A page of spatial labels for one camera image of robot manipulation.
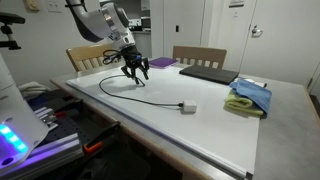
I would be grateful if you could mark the black camera on stand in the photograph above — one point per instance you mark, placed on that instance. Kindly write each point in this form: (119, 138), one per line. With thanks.
(8, 19)

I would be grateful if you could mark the right wooden chair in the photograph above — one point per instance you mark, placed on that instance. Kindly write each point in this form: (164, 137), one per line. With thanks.
(202, 56)

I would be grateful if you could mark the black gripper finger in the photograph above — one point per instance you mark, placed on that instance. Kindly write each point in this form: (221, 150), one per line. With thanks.
(145, 68)
(126, 73)

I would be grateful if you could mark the black orange clamp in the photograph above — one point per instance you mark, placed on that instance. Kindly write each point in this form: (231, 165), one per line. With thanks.
(97, 142)

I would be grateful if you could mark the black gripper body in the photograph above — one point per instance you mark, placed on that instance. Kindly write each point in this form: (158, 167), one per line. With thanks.
(133, 59)

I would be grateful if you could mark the white folded towel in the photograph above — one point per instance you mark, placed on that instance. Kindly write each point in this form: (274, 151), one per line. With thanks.
(33, 89)

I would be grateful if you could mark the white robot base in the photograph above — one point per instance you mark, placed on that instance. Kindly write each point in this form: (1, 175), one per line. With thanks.
(20, 129)

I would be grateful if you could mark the wooden chair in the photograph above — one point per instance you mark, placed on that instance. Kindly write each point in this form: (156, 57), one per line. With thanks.
(87, 57)
(202, 56)

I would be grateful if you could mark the white whiteboard mat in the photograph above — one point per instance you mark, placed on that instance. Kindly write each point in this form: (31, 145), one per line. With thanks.
(213, 133)

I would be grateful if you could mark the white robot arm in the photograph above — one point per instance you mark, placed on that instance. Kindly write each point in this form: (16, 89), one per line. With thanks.
(110, 21)

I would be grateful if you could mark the yellow-green cloth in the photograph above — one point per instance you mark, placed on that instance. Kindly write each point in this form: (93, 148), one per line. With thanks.
(242, 104)

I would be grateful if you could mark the white door with handle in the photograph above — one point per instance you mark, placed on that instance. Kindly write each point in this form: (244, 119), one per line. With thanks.
(284, 41)

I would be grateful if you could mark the blue cloth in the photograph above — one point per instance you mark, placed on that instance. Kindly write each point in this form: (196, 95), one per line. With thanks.
(259, 95)

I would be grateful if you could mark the left wooden chair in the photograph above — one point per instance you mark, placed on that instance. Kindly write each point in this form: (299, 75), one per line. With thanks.
(87, 57)

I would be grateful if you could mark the white marker pen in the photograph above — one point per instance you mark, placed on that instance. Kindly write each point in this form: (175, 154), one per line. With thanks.
(262, 84)

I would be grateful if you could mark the purple notebook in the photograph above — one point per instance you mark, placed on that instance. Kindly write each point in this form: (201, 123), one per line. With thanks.
(162, 62)

